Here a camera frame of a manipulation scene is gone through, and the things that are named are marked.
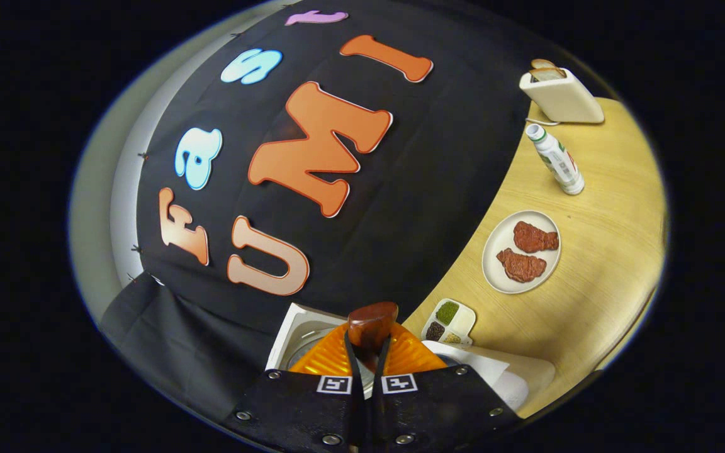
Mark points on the white divided grain dish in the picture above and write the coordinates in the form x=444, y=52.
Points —
x=463, y=322

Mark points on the white drink bottle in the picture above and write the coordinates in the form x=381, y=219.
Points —
x=557, y=160

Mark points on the white toaster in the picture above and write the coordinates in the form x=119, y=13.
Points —
x=564, y=100

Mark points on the white round plate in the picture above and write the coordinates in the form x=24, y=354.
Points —
x=494, y=264

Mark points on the toasted bread slice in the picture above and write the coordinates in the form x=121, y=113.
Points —
x=545, y=63
x=548, y=74

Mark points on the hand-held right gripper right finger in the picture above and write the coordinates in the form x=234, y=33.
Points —
x=376, y=402

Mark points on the red meat piece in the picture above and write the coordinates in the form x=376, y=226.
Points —
x=533, y=238
x=521, y=265

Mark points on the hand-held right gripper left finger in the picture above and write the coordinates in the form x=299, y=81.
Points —
x=357, y=402

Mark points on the black backdrop cloth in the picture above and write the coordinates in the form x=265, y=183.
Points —
x=438, y=176

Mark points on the brown wooden spoon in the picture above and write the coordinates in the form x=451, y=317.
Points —
x=372, y=321

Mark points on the white rice cooker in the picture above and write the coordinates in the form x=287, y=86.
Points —
x=526, y=371

